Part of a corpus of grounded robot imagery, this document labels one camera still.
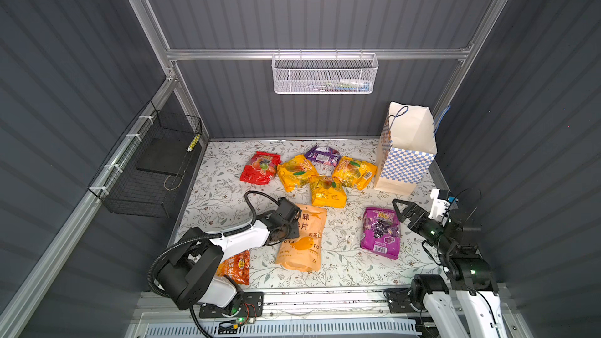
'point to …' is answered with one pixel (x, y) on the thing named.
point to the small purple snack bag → (325, 154)
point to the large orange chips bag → (304, 253)
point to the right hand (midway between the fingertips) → (405, 208)
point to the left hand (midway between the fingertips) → (295, 230)
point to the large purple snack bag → (380, 231)
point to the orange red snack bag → (236, 267)
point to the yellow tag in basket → (193, 143)
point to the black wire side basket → (142, 174)
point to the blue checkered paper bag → (408, 148)
